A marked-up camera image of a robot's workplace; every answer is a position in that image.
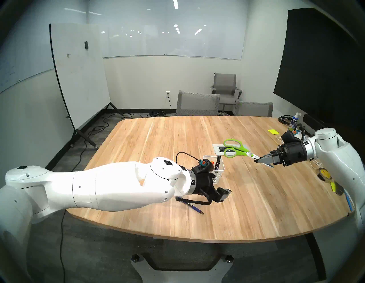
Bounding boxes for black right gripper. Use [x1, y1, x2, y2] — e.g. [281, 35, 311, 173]
[254, 142, 308, 169]

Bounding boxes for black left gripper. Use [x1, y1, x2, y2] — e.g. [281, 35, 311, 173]
[191, 171, 232, 203]

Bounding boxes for white mesh pen holder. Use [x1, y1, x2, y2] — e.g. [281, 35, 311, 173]
[203, 155, 225, 184]

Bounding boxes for green handled scissors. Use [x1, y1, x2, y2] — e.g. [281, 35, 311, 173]
[223, 139, 261, 160]

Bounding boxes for blue ballpoint pen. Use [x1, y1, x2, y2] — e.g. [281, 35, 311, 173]
[178, 198, 204, 215]

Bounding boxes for whiteboard cleaner spray bottle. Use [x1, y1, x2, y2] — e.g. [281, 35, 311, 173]
[287, 112, 301, 133]

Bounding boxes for grey table power outlet panel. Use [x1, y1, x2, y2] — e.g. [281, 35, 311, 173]
[212, 144, 253, 156]

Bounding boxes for grey mesh-back chair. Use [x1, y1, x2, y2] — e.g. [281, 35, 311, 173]
[176, 90, 221, 117]
[234, 100, 274, 118]

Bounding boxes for yellow black tape roll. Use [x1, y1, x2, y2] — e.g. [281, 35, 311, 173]
[317, 168, 333, 181]

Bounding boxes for black video sound bar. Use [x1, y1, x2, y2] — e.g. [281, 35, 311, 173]
[303, 114, 327, 130]

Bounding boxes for yellow grey block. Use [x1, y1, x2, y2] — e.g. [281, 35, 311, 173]
[330, 180, 344, 196]

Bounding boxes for blue plastic stick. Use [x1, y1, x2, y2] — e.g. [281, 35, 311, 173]
[344, 190, 354, 213]

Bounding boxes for grey armrest swivel chair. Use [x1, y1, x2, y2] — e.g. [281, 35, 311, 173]
[210, 72, 243, 115]

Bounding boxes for rolling whiteboard on stand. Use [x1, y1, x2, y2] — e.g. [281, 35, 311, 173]
[49, 23, 125, 149]

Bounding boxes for black left gripper cable loop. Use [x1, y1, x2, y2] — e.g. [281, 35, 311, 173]
[175, 197, 213, 206]

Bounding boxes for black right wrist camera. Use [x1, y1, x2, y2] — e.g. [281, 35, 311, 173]
[281, 131, 297, 145]

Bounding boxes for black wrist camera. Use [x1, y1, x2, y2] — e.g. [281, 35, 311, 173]
[281, 131, 297, 145]
[199, 159, 215, 175]

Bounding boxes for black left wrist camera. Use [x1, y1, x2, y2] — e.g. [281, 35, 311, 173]
[199, 159, 215, 175]

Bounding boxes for left camera cable orange plug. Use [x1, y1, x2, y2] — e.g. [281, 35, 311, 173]
[176, 152, 207, 168]

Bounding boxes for camera cable orange plug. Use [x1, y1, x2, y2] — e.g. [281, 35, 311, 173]
[176, 152, 207, 168]
[293, 123, 306, 139]

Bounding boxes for right camera cable orange plug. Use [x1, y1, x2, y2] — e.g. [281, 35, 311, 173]
[293, 123, 306, 139]

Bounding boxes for large black wall screen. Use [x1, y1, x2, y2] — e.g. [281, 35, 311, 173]
[273, 8, 365, 143]

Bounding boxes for wall mounted glass whiteboard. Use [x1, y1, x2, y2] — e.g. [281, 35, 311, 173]
[101, 0, 246, 61]

